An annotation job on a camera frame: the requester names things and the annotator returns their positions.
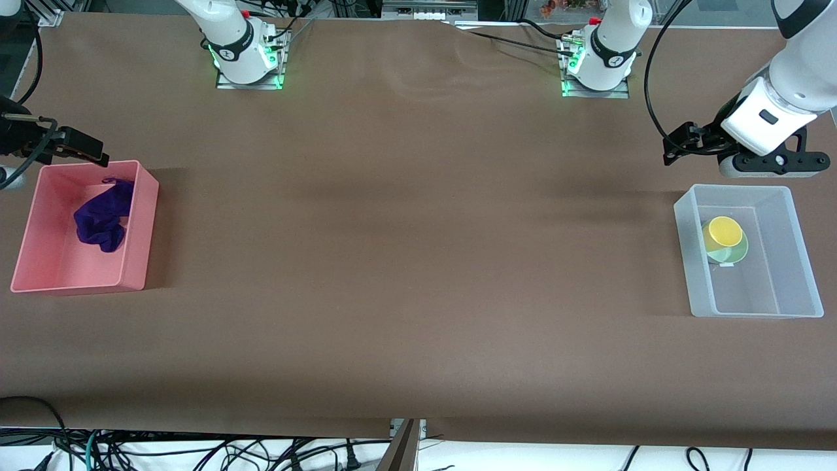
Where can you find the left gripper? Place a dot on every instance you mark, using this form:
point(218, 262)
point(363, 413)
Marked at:
point(711, 138)

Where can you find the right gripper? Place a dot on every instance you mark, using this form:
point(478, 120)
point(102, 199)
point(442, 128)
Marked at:
point(14, 137)

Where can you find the purple cloth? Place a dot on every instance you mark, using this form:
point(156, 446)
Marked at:
point(98, 219)

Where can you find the yellow plastic cup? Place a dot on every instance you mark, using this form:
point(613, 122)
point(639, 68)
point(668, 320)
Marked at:
point(724, 230)

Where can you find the green ceramic bowl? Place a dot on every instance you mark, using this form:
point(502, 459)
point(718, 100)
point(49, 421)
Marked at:
point(735, 252)

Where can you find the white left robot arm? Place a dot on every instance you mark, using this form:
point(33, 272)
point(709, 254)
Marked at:
point(804, 78)

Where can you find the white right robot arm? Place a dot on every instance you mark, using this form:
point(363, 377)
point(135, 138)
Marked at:
point(235, 39)

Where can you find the pink plastic bin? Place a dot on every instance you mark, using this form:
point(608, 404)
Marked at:
point(52, 261)

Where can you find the clear plastic bin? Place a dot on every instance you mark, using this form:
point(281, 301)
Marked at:
point(771, 275)

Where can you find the orange background object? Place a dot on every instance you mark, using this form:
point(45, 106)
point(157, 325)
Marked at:
point(562, 6)

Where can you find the white power strip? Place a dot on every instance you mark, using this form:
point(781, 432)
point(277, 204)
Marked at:
point(428, 8)

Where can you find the brown table cover sheet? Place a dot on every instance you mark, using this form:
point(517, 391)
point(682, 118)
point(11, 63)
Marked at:
point(418, 261)

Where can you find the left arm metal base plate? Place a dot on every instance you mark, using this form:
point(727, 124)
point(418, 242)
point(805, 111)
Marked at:
point(595, 94)

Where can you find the aluminium frame profile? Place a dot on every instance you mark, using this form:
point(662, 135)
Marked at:
point(51, 14)

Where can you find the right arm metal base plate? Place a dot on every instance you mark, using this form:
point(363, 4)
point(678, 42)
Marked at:
point(248, 86)

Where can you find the silver metal bracket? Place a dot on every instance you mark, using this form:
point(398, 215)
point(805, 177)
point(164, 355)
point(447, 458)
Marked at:
point(422, 428)

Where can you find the grey table support post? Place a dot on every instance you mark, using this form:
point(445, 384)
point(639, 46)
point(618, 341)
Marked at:
point(400, 454)

